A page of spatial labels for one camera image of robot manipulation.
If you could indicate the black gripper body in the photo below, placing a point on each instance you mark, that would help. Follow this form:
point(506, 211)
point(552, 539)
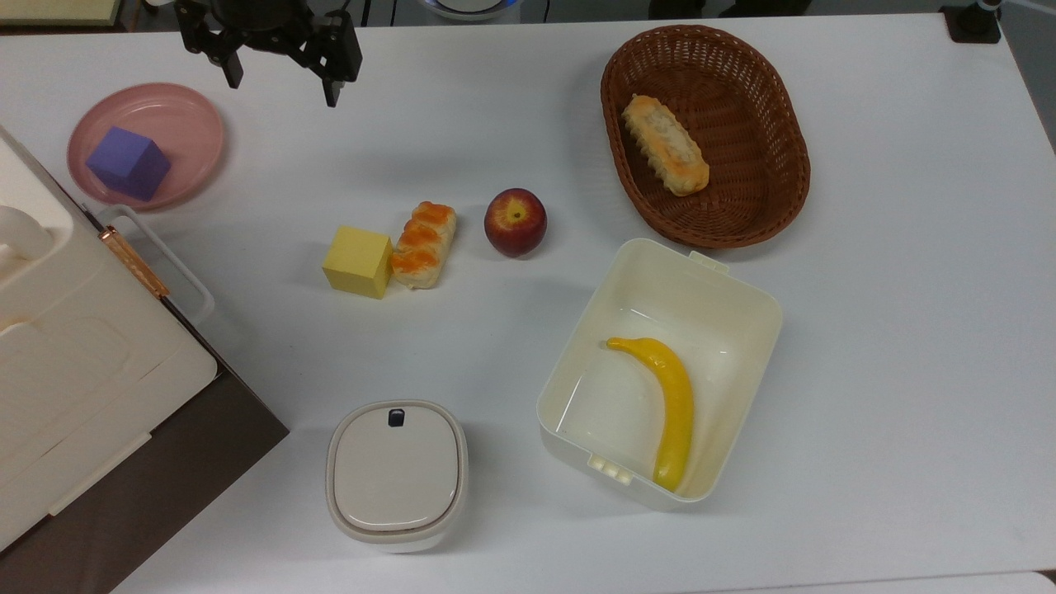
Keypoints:
point(260, 15)

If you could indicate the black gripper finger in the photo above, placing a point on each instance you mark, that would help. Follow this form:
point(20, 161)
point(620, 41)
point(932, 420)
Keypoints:
point(233, 66)
point(334, 58)

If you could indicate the purple cube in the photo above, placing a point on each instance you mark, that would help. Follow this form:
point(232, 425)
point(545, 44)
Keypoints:
point(128, 161)

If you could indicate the yellow cube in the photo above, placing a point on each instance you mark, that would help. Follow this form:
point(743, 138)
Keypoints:
point(356, 260)

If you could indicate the pink plate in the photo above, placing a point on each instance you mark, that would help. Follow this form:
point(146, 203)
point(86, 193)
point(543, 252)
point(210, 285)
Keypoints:
point(186, 115)

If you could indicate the pale yellow board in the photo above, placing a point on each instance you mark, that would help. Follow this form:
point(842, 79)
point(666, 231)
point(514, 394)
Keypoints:
point(58, 10)

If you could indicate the orange glazed bread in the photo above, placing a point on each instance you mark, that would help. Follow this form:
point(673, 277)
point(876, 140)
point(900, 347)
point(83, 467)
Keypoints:
point(421, 247)

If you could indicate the copper box latch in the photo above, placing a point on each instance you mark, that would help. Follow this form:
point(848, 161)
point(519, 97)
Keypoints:
point(136, 264)

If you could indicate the red apple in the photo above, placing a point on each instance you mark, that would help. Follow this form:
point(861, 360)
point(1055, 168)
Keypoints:
point(516, 227)

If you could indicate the large white cooler box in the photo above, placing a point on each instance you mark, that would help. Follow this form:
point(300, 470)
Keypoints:
point(74, 363)

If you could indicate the long golden bread roll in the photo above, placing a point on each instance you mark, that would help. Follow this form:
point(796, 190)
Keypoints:
point(664, 144)

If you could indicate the white microwave oven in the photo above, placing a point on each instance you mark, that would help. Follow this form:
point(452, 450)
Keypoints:
point(190, 445)

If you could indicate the black equipment base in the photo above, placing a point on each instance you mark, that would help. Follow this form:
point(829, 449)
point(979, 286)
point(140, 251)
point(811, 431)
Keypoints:
point(726, 7)

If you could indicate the small white lidded bin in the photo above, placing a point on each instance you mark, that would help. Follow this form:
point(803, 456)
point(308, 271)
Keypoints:
point(396, 470)

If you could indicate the brown wicker basket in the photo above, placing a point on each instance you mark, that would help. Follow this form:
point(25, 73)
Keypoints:
point(759, 124)

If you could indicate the white open plastic container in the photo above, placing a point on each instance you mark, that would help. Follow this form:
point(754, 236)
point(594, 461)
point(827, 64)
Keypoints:
point(718, 313)

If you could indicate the yellow banana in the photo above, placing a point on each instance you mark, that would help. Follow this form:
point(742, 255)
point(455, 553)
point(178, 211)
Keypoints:
point(676, 404)

